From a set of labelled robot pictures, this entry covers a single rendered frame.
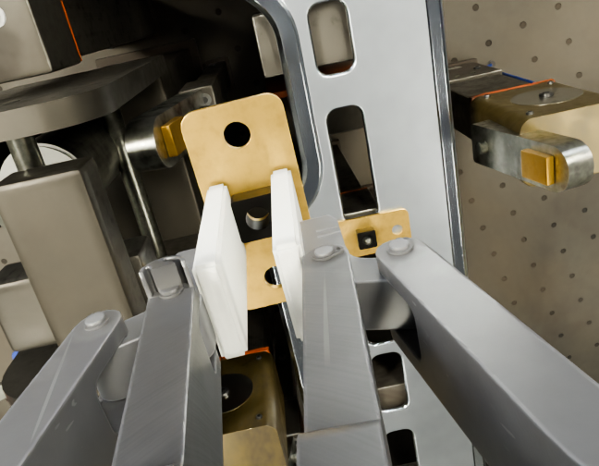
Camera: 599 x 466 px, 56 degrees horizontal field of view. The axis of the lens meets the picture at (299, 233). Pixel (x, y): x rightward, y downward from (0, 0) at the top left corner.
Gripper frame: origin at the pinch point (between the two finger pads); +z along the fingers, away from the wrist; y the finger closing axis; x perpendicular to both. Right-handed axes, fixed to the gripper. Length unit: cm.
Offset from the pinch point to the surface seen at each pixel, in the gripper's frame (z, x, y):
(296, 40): 30.4, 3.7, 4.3
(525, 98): 32.6, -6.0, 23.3
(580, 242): 60, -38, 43
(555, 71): 61, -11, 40
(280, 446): 22.5, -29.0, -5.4
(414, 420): 30.4, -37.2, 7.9
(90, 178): 12.8, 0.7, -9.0
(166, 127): 21.6, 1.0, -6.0
